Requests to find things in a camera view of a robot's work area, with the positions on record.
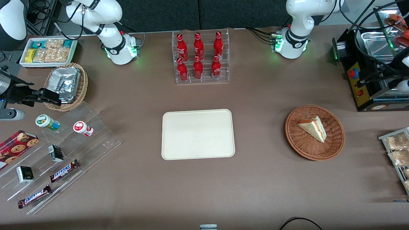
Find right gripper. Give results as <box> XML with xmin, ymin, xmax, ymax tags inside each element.
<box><xmin>0</xmin><ymin>66</ymin><xmax>61</xmax><ymax>107</ymax></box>

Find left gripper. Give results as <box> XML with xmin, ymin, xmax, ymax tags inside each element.
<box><xmin>356</xmin><ymin>47</ymin><xmax>409</xmax><ymax>88</ymax></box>

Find triangular sandwich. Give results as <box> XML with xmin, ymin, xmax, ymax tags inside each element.
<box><xmin>297</xmin><ymin>116</ymin><xmax>327</xmax><ymax>143</ymax></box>

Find light wicker basket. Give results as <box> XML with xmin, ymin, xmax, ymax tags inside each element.
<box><xmin>44</xmin><ymin>63</ymin><xmax>89</xmax><ymax>112</ymax></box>

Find white rectangular snack tray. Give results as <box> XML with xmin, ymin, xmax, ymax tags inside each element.
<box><xmin>19</xmin><ymin>37</ymin><xmax>78</xmax><ymax>68</ymax></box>

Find brown wicker basket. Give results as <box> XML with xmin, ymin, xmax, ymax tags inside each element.
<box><xmin>285</xmin><ymin>105</ymin><xmax>345</xmax><ymax>161</ymax></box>

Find cream plastic tray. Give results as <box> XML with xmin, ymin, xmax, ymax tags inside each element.
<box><xmin>161</xmin><ymin>109</ymin><xmax>236</xmax><ymax>160</ymax></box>

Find black food warmer case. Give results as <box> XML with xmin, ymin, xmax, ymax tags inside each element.
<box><xmin>332</xmin><ymin>3</ymin><xmax>409</xmax><ymax>112</ymax></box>

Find green lid cup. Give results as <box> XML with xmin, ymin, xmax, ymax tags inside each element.
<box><xmin>35</xmin><ymin>114</ymin><xmax>60</xmax><ymax>131</ymax></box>

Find silver foil packets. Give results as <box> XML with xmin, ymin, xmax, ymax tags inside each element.
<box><xmin>48</xmin><ymin>67</ymin><xmax>81</xmax><ymax>104</ymax></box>

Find stainless steel pan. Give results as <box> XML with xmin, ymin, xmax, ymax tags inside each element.
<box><xmin>361</xmin><ymin>30</ymin><xmax>400</xmax><ymax>61</ymax></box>

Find clear granola snack bag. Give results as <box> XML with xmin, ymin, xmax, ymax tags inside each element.
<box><xmin>46</xmin><ymin>47</ymin><xmax>71</xmax><ymax>63</ymax></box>
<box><xmin>33</xmin><ymin>48</ymin><xmax>48</xmax><ymax>63</ymax></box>
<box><xmin>45</xmin><ymin>39</ymin><xmax>65</xmax><ymax>49</ymax></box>

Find orange hot snack food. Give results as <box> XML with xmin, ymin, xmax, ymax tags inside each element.
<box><xmin>385</xmin><ymin>13</ymin><xmax>409</xmax><ymax>47</ymax></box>

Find red lid cup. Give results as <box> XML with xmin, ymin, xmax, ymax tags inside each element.
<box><xmin>73</xmin><ymin>121</ymin><xmax>94</xmax><ymax>137</ymax></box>

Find red tartan cookie box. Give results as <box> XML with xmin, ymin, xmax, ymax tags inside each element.
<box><xmin>0</xmin><ymin>130</ymin><xmax>40</xmax><ymax>171</ymax></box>

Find small black carton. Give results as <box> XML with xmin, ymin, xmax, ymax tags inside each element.
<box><xmin>16</xmin><ymin>166</ymin><xmax>35</xmax><ymax>183</ymax></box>
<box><xmin>48</xmin><ymin>144</ymin><xmax>64</xmax><ymax>163</ymax></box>

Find clear acrylic stepped display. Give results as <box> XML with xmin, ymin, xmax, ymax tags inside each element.
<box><xmin>0</xmin><ymin>102</ymin><xmax>122</xmax><ymax>215</ymax></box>

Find Snickers chocolate bar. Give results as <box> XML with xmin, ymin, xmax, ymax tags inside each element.
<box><xmin>18</xmin><ymin>185</ymin><xmax>52</xmax><ymax>209</ymax></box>
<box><xmin>50</xmin><ymin>159</ymin><xmax>80</xmax><ymax>183</ymax></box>

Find red cola bottle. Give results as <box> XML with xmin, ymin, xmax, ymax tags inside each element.
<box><xmin>177</xmin><ymin>57</ymin><xmax>189</xmax><ymax>82</ymax></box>
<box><xmin>176</xmin><ymin>33</ymin><xmax>189</xmax><ymax>62</ymax></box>
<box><xmin>211</xmin><ymin>55</ymin><xmax>222</xmax><ymax>80</ymax></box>
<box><xmin>193</xmin><ymin>32</ymin><xmax>205</xmax><ymax>61</ymax></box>
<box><xmin>193</xmin><ymin>56</ymin><xmax>204</xmax><ymax>80</ymax></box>
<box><xmin>213</xmin><ymin>31</ymin><xmax>224</xmax><ymax>60</ymax></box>

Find clear acrylic bottle rack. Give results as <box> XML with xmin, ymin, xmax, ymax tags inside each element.
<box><xmin>172</xmin><ymin>28</ymin><xmax>230</xmax><ymax>84</ymax></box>

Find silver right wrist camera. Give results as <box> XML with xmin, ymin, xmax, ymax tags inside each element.
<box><xmin>0</xmin><ymin>108</ymin><xmax>25</xmax><ymax>121</ymax></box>

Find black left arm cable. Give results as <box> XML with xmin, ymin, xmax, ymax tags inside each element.
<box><xmin>339</xmin><ymin>0</ymin><xmax>409</xmax><ymax>75</ymax></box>

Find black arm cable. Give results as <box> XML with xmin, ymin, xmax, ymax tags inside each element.
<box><xmin>339</xmin><ymin>0</ymin><xmax>409</xmax><ymax>75</ymax></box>
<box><xmin>28</xmin><ymin>0</ymin><xmax>88</xmax><ymax>41</ymax></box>

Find grey wire tray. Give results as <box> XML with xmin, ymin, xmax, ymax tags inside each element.
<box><xmin>378</xmin><ymin>127</ymin><xmax>409</xmax><ymax>195</ymax></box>

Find black background cable bundle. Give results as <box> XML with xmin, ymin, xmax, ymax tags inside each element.
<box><xmin>27</xmin><ymin>0</ymin><xmax>58</xmax><ymax>35</ymax></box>

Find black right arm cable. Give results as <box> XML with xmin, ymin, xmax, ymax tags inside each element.
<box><xmin>28</xmin><ymin>0</ymin><xmax>88</xmax><ymax>41</ymax></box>

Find black base cable bundle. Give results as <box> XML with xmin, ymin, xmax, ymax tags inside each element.
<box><xmin>246</xmin><ymin>27</ymin><xmax>278</xmax><ymax>43</ymax></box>

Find black looped cable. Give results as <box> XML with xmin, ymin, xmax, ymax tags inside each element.
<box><xmin>279</xmin><ymin>217</ymin><xmax>323</xmax><ymax>230</ymax></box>

